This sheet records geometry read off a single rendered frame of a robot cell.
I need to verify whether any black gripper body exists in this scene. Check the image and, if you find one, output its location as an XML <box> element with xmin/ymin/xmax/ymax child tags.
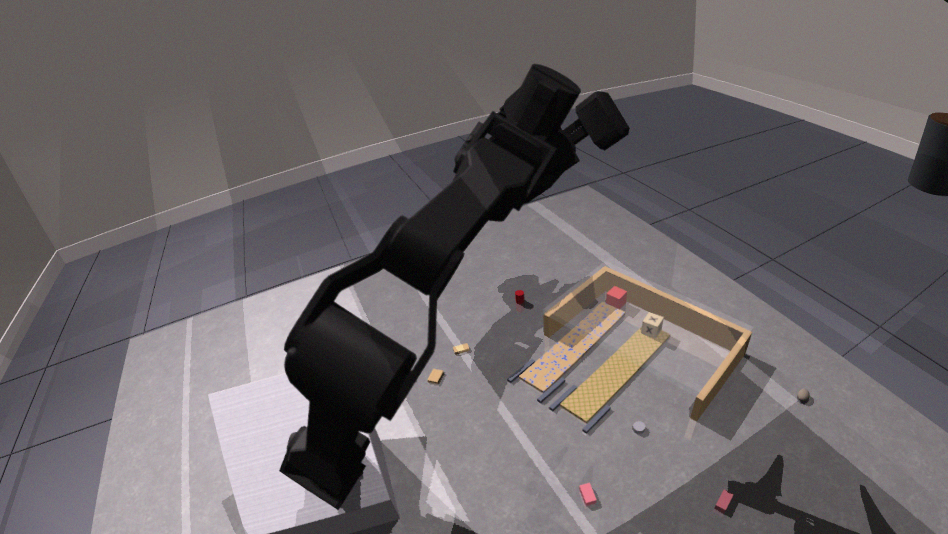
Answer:
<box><xmin>525</xmin><ymin>91</ymin><xmax>630</xmax><ymax>204</ymax></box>

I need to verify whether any red block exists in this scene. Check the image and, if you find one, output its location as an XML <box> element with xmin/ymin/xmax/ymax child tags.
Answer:
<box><xmin>579</xmin><ymin>483</ymin><xmax>597</xmax><ymax>506</ymax></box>
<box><xmin>714</xmin><ymin>489</ymin><xmax>733</xmax><ymax>513</ymax></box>

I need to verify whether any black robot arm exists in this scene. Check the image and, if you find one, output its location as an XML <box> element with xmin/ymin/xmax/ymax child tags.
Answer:
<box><xmin>279</xmin><ymin>64</ymin><xmax>581</xmax><ymax>510</ymax></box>

